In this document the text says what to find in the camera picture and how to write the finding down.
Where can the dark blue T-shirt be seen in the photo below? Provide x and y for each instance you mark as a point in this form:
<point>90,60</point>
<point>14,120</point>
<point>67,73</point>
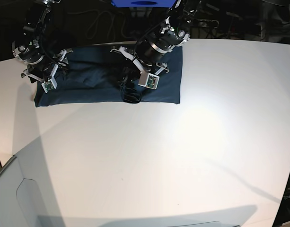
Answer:
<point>93,78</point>

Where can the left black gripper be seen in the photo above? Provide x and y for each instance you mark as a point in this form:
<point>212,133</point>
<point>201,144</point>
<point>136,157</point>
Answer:
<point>143,58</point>

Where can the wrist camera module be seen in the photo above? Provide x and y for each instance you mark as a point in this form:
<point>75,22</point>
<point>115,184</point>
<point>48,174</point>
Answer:
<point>148,80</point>
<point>49,85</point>

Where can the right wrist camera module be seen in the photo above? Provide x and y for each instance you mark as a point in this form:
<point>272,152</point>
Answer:
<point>49,85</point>

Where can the black power strip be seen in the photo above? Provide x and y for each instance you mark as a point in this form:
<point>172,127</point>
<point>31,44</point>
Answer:
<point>201,23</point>

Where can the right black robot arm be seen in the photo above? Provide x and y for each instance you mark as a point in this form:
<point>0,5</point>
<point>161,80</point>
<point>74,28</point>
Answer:
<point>40,50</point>

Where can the blue plastic box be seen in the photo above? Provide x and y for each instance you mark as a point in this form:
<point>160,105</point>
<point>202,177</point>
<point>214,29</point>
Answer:
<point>143,3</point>

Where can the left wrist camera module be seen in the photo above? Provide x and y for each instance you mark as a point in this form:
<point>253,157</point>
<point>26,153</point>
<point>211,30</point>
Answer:
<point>148,80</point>

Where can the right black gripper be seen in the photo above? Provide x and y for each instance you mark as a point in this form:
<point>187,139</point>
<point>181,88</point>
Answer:
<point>46,68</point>

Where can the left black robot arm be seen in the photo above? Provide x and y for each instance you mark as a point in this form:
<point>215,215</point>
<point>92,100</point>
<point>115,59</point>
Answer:
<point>173,31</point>

